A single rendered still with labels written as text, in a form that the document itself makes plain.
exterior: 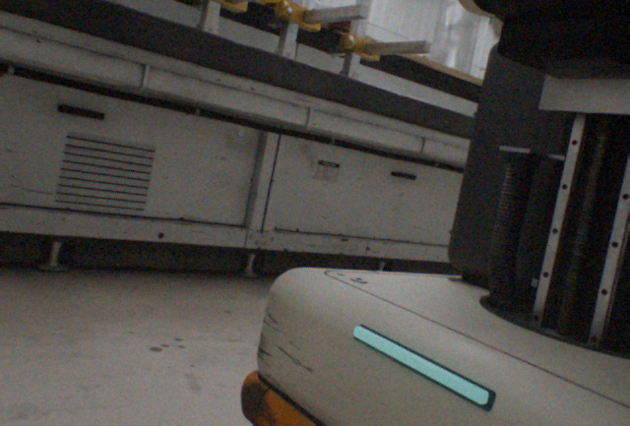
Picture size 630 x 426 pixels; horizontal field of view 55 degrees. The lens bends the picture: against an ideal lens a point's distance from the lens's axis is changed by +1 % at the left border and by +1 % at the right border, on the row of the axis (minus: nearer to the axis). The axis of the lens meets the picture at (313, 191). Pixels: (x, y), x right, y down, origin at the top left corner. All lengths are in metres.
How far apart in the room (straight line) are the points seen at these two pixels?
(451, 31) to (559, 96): 6.20
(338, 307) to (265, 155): 1.29
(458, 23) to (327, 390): 6.46
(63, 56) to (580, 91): 1.11
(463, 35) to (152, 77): 5.69
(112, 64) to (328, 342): 1.01
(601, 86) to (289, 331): 0.50
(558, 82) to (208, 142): 1.28
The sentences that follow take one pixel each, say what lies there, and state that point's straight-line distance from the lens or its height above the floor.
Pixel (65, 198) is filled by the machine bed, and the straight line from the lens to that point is 1.79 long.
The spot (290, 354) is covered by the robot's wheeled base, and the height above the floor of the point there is 0.18.
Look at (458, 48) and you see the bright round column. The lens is 7.01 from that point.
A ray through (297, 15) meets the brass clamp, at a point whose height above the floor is 0.82.
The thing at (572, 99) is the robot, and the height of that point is 0.57.
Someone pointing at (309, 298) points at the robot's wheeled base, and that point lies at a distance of 0.79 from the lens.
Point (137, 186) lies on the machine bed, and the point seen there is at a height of 0.26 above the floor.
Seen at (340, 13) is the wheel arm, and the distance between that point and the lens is 1.67.
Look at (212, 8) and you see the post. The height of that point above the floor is 0.76.
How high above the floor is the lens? 0.43
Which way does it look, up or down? 3 degrees down
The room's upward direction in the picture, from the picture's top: 11 degrees clockwise
